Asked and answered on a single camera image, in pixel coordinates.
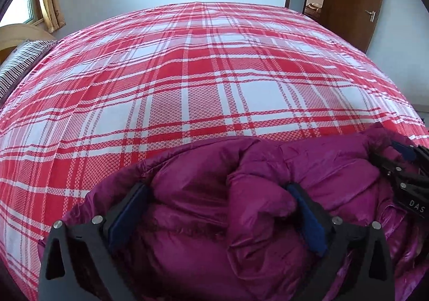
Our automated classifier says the window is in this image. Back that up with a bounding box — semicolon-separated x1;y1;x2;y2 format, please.
0;0;42;25

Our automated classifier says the cream and brown headboard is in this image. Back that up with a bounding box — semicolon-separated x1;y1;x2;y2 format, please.
0;24;56;61

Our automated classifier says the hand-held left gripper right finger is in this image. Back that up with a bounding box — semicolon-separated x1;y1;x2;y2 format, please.
286;183;396;301

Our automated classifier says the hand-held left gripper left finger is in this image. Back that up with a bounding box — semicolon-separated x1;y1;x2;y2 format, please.
39;182;151;301

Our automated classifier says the brown wooden door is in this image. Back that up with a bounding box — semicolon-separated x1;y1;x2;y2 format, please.
322;0;386;53

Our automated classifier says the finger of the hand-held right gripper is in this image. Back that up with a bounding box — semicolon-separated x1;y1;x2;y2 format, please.
390;141;429;163
369;152;421;184

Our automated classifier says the purple down jacket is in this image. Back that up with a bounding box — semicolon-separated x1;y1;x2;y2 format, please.
38;122;429;301

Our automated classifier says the red plaid bed sheet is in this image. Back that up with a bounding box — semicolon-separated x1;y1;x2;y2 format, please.
0;2;429;293

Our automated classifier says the striped pillow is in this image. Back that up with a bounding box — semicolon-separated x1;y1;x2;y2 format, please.
0;40;57;98

